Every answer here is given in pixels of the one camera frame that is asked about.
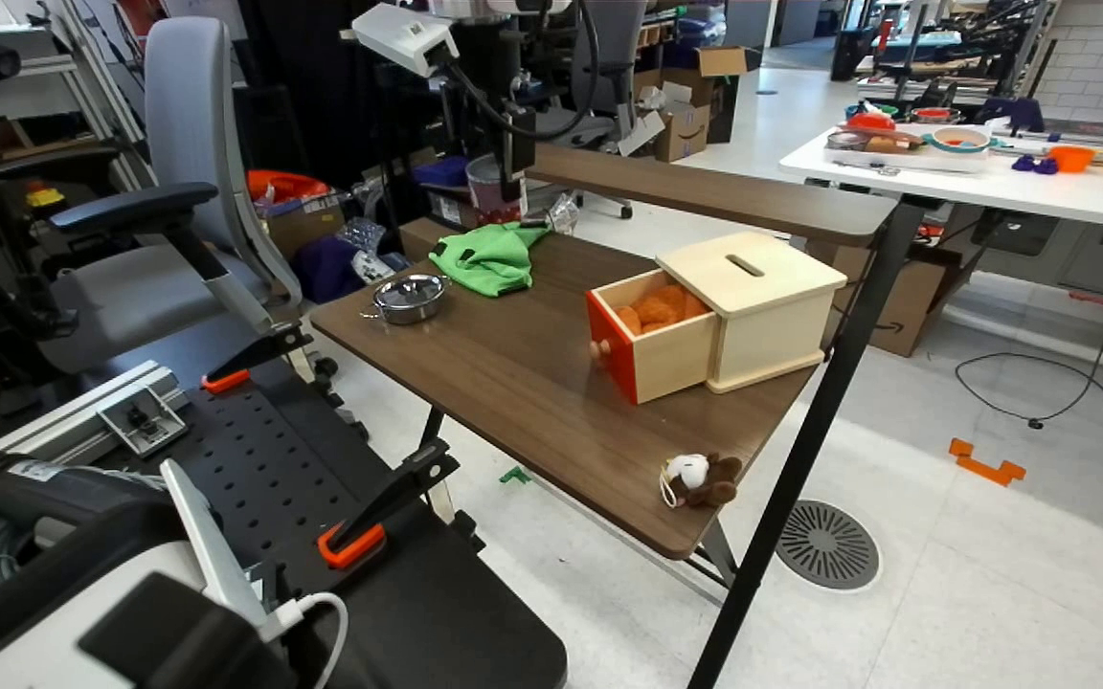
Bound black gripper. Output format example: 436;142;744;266
486;20;546;179

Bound white usb cable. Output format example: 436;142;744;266
265;590;353;689

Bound thin black floor cable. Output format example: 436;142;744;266
951;347;1103;443

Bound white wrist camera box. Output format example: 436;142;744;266
343;0;462;82

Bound brown and white plush toy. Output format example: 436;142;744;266
655;448;746;518

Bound orange bowl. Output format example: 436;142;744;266
1043;142;1100;175

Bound black flat device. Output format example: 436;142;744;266
72;569;302;689

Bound green cloth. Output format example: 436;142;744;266
426;220;556;303

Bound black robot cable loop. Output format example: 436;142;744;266
441;0;610;145

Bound round metal floor drain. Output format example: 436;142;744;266
769;497;886;594

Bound red-fronted wooden drawer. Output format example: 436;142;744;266
581;268;723;410

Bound grey office chair with armrests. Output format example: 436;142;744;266
43;11;315;384

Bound cardboard box under desk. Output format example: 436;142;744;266
865;245;952;361

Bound red can with grey lid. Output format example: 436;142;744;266
462;148;514;220

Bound light wooden box with slot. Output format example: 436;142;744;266
655;230;852;398

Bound aluminium rail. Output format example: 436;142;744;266
0;356;192;464

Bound small steel pot with lid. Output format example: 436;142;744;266
369;268;454;328

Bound white table with toys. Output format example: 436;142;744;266
776;123;1103;236

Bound open cardboard boxes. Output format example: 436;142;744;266
643;42;749;170

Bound black clamp with orange handle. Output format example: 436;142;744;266
315;442;462;573
195;323;315;398

